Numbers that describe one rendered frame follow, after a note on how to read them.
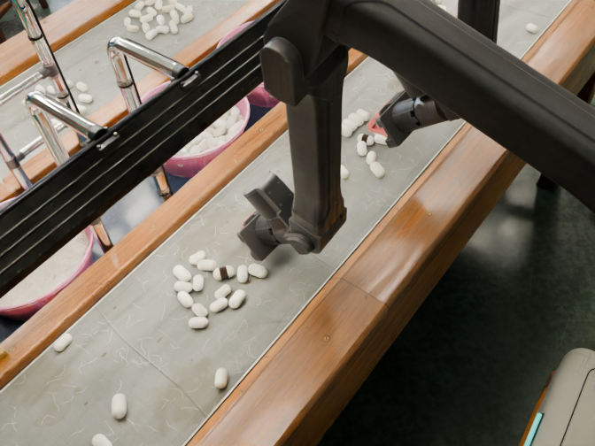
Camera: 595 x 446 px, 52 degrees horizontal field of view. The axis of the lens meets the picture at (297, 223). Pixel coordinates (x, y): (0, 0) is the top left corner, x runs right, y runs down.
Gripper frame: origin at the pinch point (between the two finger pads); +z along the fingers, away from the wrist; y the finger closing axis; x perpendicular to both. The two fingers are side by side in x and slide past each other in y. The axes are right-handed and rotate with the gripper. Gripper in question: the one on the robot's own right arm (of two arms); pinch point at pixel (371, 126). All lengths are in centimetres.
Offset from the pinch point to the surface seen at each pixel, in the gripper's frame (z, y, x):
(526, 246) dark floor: 35, -56, 78
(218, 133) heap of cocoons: 27.7, 13.3, -14.7
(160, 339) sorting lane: 8, 56, 2
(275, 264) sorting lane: 3.4, 32.8, 6.3
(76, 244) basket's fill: 30, 51, -16
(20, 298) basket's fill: 29, 65, -15
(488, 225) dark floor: 45, -57, 69
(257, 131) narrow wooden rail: 19.7, 9.9, -10.8
